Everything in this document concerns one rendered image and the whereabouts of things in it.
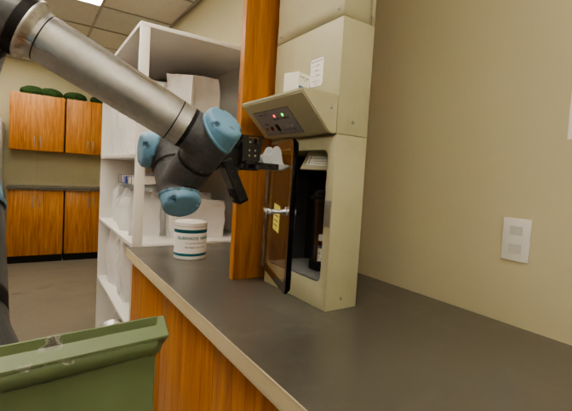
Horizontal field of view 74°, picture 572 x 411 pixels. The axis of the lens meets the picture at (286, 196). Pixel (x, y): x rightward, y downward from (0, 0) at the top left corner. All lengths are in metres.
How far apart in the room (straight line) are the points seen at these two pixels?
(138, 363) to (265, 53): 1.21
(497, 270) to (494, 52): 0.61
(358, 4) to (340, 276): 0.72
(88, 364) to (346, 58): 0.95
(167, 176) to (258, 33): 0.74
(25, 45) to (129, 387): 0.56
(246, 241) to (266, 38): 0.68
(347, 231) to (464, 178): 0.42
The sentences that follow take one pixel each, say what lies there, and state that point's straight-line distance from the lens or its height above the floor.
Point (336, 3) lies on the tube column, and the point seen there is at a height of 1.75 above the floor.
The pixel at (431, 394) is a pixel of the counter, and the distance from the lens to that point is 0.77.
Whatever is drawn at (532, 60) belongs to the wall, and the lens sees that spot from 1.24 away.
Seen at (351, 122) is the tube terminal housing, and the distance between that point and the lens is 1.05.
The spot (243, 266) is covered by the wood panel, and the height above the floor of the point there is 0.98.
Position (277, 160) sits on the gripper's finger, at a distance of 0.95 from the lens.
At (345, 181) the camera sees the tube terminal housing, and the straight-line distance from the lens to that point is 1.03.
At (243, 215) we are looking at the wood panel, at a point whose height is 1.15.
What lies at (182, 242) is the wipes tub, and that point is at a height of 1.01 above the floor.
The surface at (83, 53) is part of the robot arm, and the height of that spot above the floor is 1.46.
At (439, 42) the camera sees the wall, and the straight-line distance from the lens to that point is 1.42.
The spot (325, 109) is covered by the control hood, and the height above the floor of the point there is 1.47.
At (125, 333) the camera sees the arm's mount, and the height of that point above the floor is 1.21.
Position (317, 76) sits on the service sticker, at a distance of 1.11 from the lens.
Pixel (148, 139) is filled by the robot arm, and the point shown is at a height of 1.35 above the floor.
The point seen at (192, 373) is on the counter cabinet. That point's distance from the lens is 1.20.
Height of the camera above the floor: 1.29
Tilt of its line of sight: 3 degrees down
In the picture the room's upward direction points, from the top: 3 degrees clockwise
